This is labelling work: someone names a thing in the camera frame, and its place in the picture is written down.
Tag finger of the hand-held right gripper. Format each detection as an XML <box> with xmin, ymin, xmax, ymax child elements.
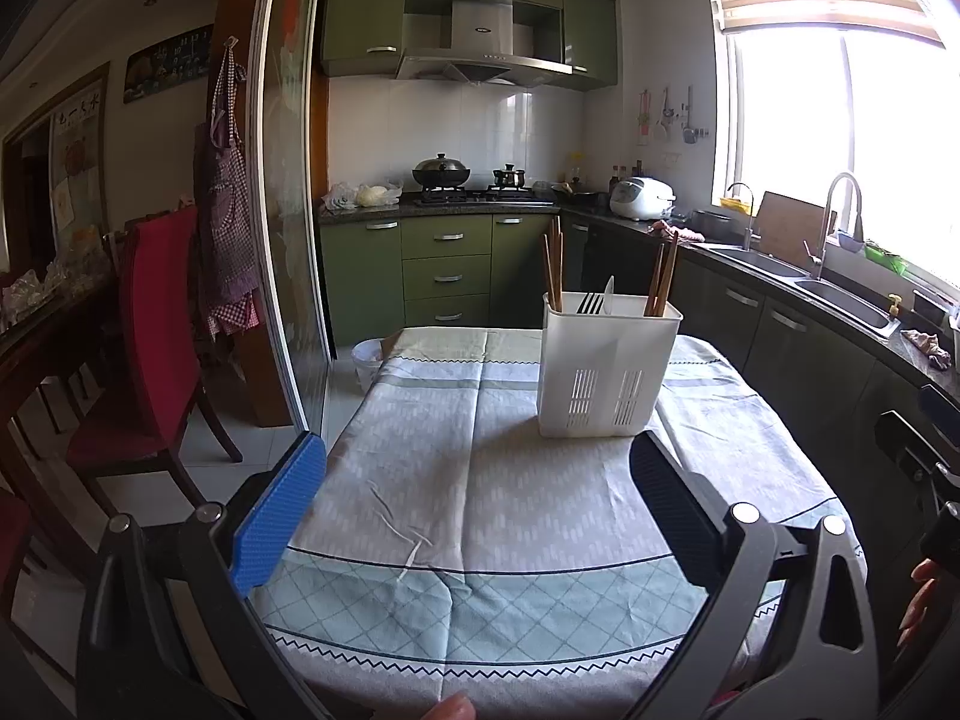
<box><xmin>919</xmin><ymin>384</ymin><xmax>960</xmax><ymax>430</ymax></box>
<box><xmin>876</xmin><ymin>410</ymin><xmax>960</xmax><ymax>482</ymax></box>

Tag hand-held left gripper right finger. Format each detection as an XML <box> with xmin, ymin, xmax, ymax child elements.
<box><xmin>622</xmin><ymin>430</ymin><xmax>879</xmax><ymax>720</ymax></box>

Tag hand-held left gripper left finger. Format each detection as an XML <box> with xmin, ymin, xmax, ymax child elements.
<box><xmin>75</xmin><ymin>430</ymin><xmax>332</xmax><ymax>720</ymax></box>

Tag white plastic utensil holder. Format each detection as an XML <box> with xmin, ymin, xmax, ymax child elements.
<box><xmin>536</xmin><ymin>290</ymin><xmax>684</xmax><ymax>440</ymax></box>

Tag bunch of brown chopsticks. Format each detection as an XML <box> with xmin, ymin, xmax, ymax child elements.
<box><xmin>543</xmin><ymin>216</ymin><xmax>680</xmax><ymax>318</ymax></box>

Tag person's right hand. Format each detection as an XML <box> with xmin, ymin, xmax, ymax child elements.
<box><xmin>896</xmin><ymin>556</ymin><xmax>943</xmax><ymax>650</ymax></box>

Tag person's left hand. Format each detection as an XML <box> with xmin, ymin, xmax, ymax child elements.
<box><xmin>421</xmin><ymin>694</ymin><xmax>478</xmax><ymax>720</ymax></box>

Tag grey dish rag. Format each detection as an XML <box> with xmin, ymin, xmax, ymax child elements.
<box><xmin>900</xmin><ymin>328</ymin><xmax>956</xmax><ymax>373</ymax></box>

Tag dark base cabinet under sink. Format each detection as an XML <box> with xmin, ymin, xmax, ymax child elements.
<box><xmin>562</xmin><ymin>214</ymin><xmax>960</xmax><ymax>616</ymax></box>

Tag steel kitchen sink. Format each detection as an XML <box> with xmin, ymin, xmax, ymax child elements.
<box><xmin>794</xmin><ymin>277</ymin><xmax>902</xmax><ymax>339</ymax></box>
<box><xmin>708</xmin><ymin>243</ymin><xmax>808</xmax><ymax>279</ymax></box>

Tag green plastic item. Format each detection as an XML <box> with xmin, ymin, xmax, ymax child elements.
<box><xmin>864</xmin><ymin>240</ymin><xmax>909</xmax><ymax>275</ymax></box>

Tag white trash bin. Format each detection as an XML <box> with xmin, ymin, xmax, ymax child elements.
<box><xmin>350</xmin><ymin>339</ymin><xmax>390</xmax><ymax>395</ymax></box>

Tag patterned grey green tablecloth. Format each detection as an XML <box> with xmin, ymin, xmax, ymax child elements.
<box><xmin>251</xmin><ymin>326</ymin><xmax>863</xmax><ymax>720</ymax></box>

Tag red cushioned wooden chair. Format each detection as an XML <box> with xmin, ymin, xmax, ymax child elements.
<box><xmin>66</xmin><ymin>205</ymin><xmax>245</xmax><ymax>482</ymax></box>
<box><xmin>0</xmin><ymin>491</ymin><xmax>47</xmax><ymax>661</ymax></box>

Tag wooden cutting board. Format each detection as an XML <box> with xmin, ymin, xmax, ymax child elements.
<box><xmin>752</xmin><ymin>191</ymin><xmax>838</xmax><ymax>260</ymax></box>

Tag tall chrome faucet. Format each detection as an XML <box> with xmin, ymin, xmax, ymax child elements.
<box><xmin>805</xmin><ymin>172</ymin><xmax>866</xmax><ymax>281</ymax></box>

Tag dark stone kitchen countertop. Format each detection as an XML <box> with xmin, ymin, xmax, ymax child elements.
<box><xmin>319</xmin><ymin>193</ymin><xmax>960</xmax><ymax>407</ymax></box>

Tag pink cloth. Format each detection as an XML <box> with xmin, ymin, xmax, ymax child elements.
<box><xmin>649</xmin><ymin>220</ymin><xmax>708</xmax><ymax>244</ymax></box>

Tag small chrome faucet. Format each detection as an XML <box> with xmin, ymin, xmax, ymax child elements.
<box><xmin>725</xmin><ymin>181</ymin><xmax>759</xmax><ymax>253</ymax></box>

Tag dark wooden dining table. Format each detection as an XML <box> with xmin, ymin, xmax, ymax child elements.
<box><xmin>0</xmin><ymin>274</ymin><xmax>130</xmax><ymax>432</ymax></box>

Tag kitchen window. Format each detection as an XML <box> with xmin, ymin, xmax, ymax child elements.
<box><xmin>723</xmin><ymin>22</ymin><xmax>960</xmax><ymax>295</ymax></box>

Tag green base cabinet with drawers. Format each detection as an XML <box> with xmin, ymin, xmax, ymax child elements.
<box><xmin>320</xmin><ymin>213</ymin><xmax>593</xmax><ymax>350</ymax></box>

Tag white rice cooker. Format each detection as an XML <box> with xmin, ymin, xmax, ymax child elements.
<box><xmin>609</xmin><ymin>176</ymin><xmax>677</xmax><ymax>223</ymax></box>

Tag checkered apron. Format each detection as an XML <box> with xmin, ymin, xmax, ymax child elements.
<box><xmin>193</xmin><ymin>37</ymin><xmax>264</xmax><ymax>339</ymax></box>

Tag sliding glass door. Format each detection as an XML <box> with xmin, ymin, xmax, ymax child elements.
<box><xmin>247</xmin><ymin>0</ymin><xmax>335</xmax><ymax>437</ymax></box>

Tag white plastic bag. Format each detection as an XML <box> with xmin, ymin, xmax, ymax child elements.
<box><xmin>322</xmin><ymin>178</ymin><xmax>404</xmax><ymax>213</ymax></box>

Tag black gas stove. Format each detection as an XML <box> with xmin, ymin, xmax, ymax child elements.
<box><xmin>412</xmin><ymin>184</ymin><xmax>560</xmax><ymax>206</ymax></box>

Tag black wok with lid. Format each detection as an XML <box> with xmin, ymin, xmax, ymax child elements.
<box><xmin>411</xmin><ymin>152</ymin><xmax>474</xmax><ymax>193</ymax></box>

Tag striped window blind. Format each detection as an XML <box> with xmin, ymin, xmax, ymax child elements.
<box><xmin>705</xmin><ymin>0</ymin><xmax>943</xmax><ymax>50</ymax></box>

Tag steel range hood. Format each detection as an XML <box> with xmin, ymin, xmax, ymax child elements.
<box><xmin>395</xmin><ymin>0</ymin><xmax>575</xmax><ymax>88</ymax></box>

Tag white wall calendar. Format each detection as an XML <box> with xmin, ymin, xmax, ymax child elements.
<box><xmin>48</xmin><ymin>86</ymin><xmax>107</xmax><ymax>272</ymax></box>

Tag dark wall poster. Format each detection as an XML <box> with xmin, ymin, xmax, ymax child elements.
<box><xmin>124</xmin><ymin>24</ymin><xmax>215</xmax><ymax>103</ymax></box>

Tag green wall cabinets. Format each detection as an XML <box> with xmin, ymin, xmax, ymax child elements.
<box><xmin>321</xmin><ymin>0</ymin><xmax>622</xmax><ymax>92</ymax></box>

